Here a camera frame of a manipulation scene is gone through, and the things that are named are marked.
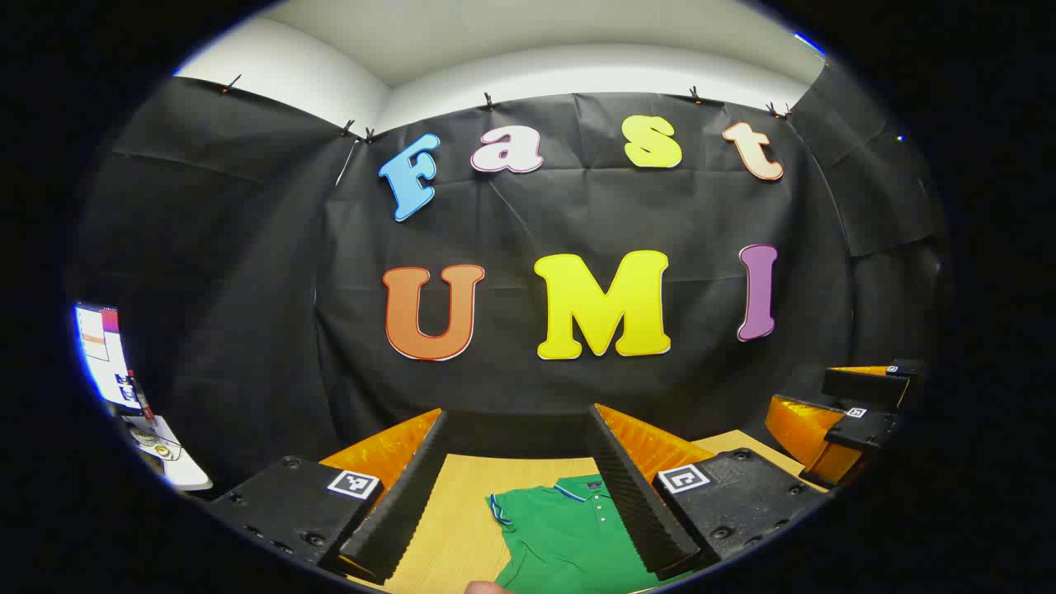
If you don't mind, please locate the green T-shirt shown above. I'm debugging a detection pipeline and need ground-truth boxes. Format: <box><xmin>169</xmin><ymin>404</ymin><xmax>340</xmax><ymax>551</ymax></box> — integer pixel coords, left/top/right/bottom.
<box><xmin>487</xmin><ymin>474</ymin><xmax>695</xmax><ymax>594</ymax></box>

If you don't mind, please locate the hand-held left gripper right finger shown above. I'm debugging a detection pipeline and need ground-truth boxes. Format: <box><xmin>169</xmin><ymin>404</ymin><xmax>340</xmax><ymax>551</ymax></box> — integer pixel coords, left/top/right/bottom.
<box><xmin>587</xmin><ymin>403</ymin><xmax>827</xmax><ymax>581</ymax></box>

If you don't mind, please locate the computer monitor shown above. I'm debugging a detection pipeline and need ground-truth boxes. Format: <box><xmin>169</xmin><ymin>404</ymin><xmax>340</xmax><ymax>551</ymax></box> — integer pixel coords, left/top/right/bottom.
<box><xmin>73</xmin><ymin>302</ymin><xmax>137</xmax><ymax>411</ymax></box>

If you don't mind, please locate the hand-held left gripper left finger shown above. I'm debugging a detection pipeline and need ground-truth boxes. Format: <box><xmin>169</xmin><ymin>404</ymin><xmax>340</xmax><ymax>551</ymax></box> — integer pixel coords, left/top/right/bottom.
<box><xmin>206</xmin><ymin>409</ymin><xmax>451</xmax><ymax>583</ymax></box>

